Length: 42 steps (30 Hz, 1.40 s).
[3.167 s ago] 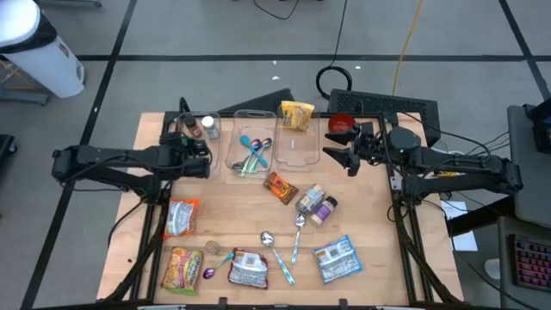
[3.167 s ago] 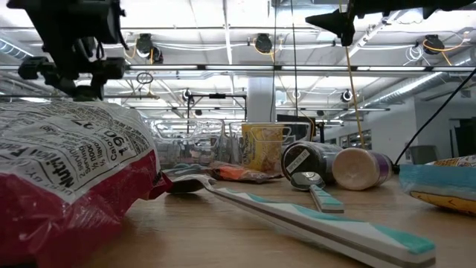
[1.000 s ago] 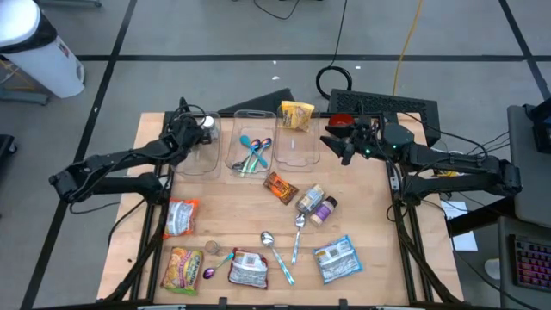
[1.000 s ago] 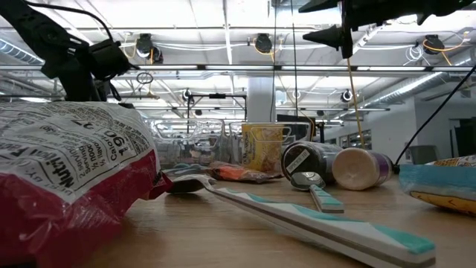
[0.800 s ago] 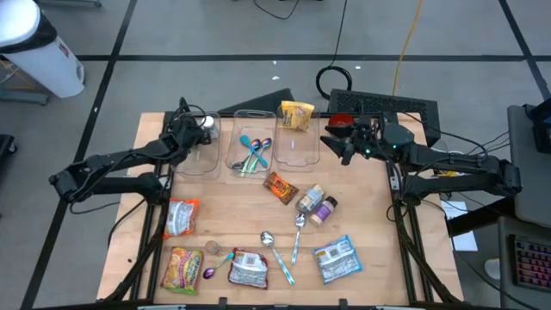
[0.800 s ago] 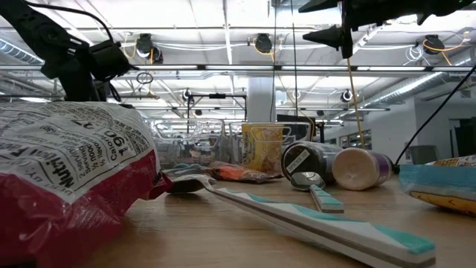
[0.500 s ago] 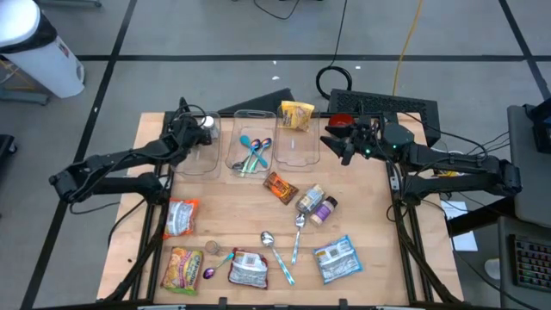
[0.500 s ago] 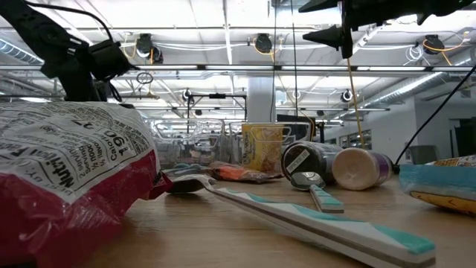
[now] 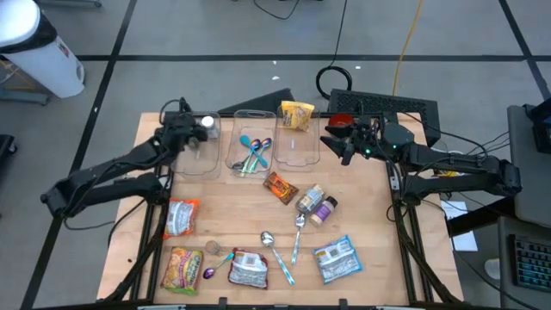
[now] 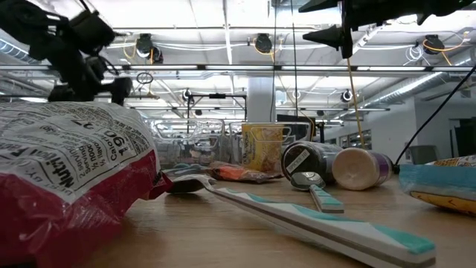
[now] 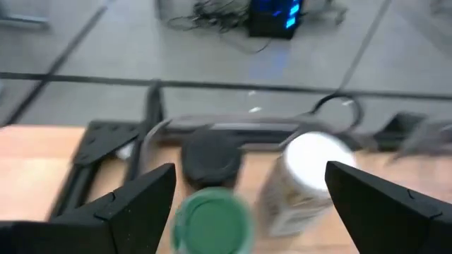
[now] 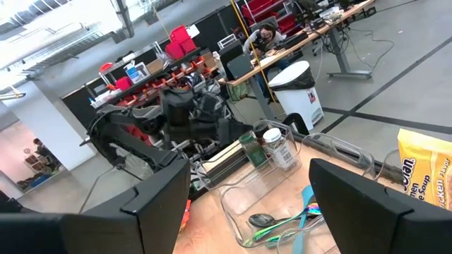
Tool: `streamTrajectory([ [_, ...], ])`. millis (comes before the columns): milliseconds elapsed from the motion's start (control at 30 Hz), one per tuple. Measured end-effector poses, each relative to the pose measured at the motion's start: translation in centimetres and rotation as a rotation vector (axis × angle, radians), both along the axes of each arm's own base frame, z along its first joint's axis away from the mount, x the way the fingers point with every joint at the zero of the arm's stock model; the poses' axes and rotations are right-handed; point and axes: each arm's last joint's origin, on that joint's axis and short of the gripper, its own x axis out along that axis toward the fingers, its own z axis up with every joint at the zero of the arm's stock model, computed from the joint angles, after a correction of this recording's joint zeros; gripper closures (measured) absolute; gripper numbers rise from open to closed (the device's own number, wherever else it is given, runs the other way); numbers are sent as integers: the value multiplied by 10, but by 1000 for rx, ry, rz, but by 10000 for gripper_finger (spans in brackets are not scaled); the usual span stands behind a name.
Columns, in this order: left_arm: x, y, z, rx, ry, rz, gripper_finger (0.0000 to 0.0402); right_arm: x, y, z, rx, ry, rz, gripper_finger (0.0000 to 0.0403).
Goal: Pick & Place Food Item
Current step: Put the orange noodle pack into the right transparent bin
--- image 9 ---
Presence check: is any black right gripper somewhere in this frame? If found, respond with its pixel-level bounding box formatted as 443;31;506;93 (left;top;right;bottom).
320;114;417;167

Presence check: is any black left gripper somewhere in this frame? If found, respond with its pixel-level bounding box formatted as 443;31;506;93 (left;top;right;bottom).
161;110;210;152

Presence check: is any white label spice jar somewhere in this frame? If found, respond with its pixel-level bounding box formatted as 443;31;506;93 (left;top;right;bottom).
201;115;220;140

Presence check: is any blue plastic spoon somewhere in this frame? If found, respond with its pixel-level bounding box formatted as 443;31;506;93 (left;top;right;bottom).
238;134;269;169

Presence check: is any yellow Maruchan ramen packet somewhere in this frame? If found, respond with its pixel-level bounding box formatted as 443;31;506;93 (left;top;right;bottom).
277;101;316;133

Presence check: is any purple spoon teal handle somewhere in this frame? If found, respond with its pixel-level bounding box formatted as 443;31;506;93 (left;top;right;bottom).
239;138;262;177
201;251;235;280

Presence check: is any gold lid spice jar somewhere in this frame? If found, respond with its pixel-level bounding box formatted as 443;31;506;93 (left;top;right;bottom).
294;183;326;215

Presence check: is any orange snack packet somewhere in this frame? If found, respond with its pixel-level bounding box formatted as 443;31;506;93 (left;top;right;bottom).
262;170;300;206

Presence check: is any orange ramen packet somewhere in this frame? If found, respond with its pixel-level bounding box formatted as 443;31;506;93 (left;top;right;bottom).
163;196;201;240

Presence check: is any blue ramen packet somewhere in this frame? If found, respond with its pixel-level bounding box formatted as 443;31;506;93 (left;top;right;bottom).
313;235;363;285

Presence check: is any silver spoon striped handle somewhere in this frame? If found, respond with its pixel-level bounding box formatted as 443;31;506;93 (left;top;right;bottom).
290;212;307;266
260;231;297;287

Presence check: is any red ramen packet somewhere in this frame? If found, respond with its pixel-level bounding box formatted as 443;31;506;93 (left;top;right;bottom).
227;247;269;290

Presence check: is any red bowl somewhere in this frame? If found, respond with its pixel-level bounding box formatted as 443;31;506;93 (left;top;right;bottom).
328;113;356;130

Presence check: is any clear plastic bin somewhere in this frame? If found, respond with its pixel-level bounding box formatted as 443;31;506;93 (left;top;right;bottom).
274;104;322;172
170;110;223;180
226;109;277;180

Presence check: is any purple label spice jar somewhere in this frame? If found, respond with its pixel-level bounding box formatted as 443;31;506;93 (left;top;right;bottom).
308;195;339;228

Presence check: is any black perforated panel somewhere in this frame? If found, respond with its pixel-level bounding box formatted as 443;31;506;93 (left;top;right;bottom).
327;89;442;147

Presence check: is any black wedge panel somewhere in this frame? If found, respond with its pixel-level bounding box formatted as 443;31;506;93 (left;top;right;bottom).
221;88;297;115

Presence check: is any yellow green ramen packet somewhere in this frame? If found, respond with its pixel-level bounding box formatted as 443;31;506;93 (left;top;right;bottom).
160;246;204;296

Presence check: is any white paper sheet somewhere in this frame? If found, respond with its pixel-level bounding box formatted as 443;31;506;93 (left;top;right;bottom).
439;200;480;253

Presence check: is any black support beam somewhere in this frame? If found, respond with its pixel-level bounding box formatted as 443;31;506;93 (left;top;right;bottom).
445;197;517;239

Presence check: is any white trash bin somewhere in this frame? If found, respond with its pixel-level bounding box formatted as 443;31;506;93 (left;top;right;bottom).
0;0;86;99

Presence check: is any white computer mouse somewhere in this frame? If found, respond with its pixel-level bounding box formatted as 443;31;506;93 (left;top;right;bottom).
484;257;501;281

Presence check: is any grey desk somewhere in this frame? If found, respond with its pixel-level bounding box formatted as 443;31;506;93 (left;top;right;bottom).
506;104;551;229

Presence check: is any grey keyboard table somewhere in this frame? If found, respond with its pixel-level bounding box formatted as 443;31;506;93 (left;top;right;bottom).
498;214;551;310

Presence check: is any black device on desk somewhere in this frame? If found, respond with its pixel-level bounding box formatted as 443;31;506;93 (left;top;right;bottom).
523;97;551;155

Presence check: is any backlit keyboard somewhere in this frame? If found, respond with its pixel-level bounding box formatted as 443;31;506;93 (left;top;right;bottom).
510;234;551;294

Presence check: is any black coiled cable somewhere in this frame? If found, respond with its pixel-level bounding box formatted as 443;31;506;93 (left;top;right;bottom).
315;0;353;101

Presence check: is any yellow cable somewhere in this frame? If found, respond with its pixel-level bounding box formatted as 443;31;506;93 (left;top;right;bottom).
392;0;424;96

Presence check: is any black cable loop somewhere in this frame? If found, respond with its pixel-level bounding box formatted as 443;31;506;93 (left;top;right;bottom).
252;0;294;21

